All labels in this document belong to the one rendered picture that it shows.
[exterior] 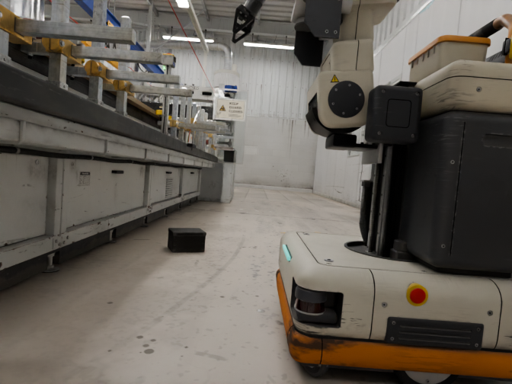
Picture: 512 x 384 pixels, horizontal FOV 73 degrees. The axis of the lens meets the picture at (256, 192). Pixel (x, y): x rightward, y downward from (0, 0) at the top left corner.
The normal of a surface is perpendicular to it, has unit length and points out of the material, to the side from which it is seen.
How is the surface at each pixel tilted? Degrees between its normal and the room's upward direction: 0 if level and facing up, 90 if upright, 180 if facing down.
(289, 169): 90
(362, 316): 90
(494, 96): 90
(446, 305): 90
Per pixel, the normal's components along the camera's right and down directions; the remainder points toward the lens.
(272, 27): 0.00, 0.05
